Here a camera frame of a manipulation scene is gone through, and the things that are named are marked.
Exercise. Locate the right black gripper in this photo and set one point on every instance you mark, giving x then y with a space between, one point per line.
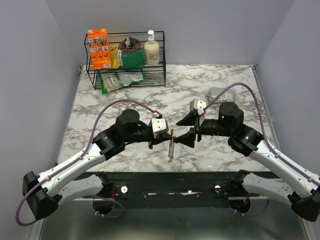
187 138

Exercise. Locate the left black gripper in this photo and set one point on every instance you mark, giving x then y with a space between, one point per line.
163 137

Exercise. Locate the red carabiner keyring with chain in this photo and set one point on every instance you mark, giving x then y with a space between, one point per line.
171 148

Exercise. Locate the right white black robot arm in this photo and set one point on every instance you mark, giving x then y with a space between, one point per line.
299 188

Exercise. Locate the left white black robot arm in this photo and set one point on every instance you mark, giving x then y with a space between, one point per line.
44 192

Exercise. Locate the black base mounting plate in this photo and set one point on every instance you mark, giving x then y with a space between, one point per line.
155 189

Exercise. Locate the white green pouch bag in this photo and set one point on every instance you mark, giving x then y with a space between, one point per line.
128 78

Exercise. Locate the green white snack bag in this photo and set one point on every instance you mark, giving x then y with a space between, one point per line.
110 82

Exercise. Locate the cream soap pump bottle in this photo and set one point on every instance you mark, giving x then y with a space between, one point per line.
151 49

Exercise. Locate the brown green coffee bag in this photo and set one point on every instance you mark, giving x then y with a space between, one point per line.
130 54

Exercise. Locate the yellow snack bag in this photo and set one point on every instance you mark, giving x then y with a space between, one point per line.
113 48

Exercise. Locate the orange product box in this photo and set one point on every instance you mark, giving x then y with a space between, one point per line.
99 49

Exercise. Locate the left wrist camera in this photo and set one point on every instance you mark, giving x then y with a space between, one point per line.
159 125

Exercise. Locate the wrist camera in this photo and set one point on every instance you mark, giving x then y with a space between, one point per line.
197 107
159 125

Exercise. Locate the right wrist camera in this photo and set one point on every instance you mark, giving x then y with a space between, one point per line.
197 107

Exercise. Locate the black wire shelf rack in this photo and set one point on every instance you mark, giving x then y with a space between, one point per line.
154 75

